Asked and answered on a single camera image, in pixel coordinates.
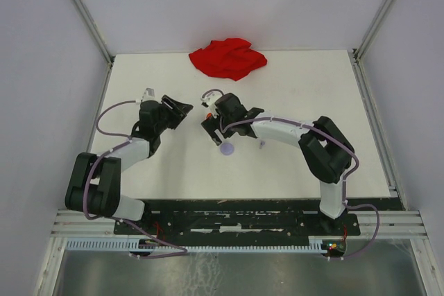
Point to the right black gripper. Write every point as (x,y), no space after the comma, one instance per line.
(210,125)

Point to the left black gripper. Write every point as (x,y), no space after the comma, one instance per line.
(178,114)

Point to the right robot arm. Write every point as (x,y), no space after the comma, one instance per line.
(330,157)

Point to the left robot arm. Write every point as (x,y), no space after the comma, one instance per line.
(95,184)

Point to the purple earbud charging case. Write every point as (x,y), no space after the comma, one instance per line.
(226,148)

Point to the red crumpled cloth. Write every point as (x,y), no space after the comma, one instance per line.
(231,58)

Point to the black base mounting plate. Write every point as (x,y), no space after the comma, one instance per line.
(238,222)

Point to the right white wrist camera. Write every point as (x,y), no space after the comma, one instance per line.
(209,98)

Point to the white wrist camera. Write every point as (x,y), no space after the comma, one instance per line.
(148,95)
(209,98)

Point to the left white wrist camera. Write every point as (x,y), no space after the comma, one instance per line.
(148,95)

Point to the aluminium front frame rail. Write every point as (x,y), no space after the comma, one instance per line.
(392,225)

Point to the right aluminium frame post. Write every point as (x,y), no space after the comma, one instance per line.
(372,31)

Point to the aluminium frame post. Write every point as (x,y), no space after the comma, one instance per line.
(372,31)
(93,30)

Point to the left aluminium frame post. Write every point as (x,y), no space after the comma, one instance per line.
(93,30)

